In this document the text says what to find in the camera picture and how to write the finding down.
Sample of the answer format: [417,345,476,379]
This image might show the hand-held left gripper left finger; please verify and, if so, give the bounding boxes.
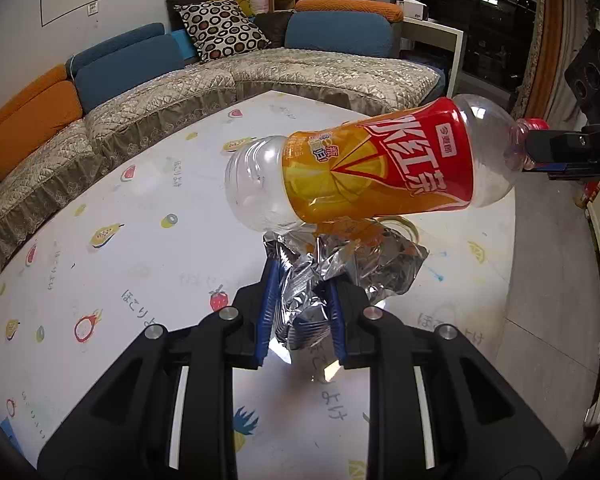
[37,255,287,480]

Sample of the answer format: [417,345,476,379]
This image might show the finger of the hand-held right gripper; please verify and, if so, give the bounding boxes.
[523,162,600,182]
[525,125,600,164]

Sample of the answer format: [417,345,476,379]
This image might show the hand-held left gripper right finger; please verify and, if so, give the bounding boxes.
[322,279,568,480]

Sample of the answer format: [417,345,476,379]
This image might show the silver foil wrapper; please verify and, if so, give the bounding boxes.
[262,217,429,352]

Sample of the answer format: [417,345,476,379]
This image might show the orange label plastic bottle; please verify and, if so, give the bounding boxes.
[225,94,551,233]

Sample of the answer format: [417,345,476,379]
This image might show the red package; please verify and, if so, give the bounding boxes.
[577,180,600,209]

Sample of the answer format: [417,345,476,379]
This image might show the brown curtain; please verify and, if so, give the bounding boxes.
[510,0,581,127]

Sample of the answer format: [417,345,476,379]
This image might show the roll of clear tape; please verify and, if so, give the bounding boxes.
[375,214,421,242]

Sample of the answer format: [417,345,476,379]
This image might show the fruit printed tablecloth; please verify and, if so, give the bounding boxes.
[0,91,519,480]

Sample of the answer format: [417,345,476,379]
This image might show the white side table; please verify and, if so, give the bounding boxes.
[400,16,465,97]

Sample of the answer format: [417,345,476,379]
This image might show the white tissue box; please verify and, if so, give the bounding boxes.
[397,0,429,21]

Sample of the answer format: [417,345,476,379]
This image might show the beige quilted sofa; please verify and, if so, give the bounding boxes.
[0,0,447,293]

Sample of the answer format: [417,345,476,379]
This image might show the wide blue sofa cushion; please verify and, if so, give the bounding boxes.
[285,10,395,59]

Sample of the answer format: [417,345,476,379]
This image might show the long orange cushion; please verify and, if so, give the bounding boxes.
[295,0,405,24]

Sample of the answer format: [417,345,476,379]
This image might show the light blue cushion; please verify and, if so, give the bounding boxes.
[170,30,201,62]

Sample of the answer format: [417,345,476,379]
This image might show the circle patterned pillow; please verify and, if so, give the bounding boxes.
[174,0,272,64]

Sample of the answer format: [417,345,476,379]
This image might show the orange sofa cushion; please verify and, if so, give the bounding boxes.
[0,80,84,181]
[0,64,69,129]

